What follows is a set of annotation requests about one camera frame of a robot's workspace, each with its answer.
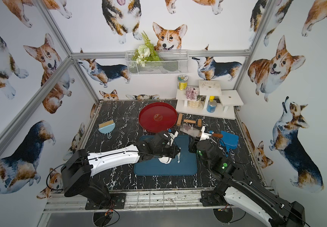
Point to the white dough piece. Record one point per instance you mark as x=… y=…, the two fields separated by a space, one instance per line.
x=166 y=160

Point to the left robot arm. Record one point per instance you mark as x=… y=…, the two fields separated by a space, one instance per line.
x=78 y=171

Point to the yellow sunflower seed can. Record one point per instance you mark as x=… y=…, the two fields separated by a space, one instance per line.
x=182 y=82

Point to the blue can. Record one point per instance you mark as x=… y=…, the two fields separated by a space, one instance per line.
x=211 y=107

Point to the white tiered shelf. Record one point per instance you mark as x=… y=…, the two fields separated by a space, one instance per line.
x=218 y=103

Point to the white wire wall basket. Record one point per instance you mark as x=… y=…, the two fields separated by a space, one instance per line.
x=172 y=62

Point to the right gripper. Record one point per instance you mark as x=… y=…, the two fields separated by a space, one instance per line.
x=193 y=144

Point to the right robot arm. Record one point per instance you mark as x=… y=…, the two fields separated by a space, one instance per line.
x=235 y=187

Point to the metal dough scraper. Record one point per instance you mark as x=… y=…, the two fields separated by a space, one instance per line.
x=196 y=132

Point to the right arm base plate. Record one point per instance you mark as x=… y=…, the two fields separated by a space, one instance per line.
x=211 y=199

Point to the artificial green white flowers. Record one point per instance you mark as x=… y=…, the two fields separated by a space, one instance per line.
x=145 y=53

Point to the red round tray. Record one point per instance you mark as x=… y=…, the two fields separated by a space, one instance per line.
x=157 y=117

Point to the wooden double roller pin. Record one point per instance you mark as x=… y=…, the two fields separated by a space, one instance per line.
x=181 y=120

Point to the pink flower decoration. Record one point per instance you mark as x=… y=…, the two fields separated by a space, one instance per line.
x=192 y=93

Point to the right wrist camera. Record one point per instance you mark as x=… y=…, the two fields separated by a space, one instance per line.
x=204 y=135

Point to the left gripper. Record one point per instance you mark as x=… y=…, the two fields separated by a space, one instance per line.
x=173 y=149

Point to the light blue hand brush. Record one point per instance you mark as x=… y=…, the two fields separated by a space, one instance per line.
x=107 y=128

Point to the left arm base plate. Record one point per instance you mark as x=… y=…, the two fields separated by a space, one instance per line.
x=117 y=201

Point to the teal plastic tray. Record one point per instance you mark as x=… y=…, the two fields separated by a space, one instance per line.
x=184 y=164

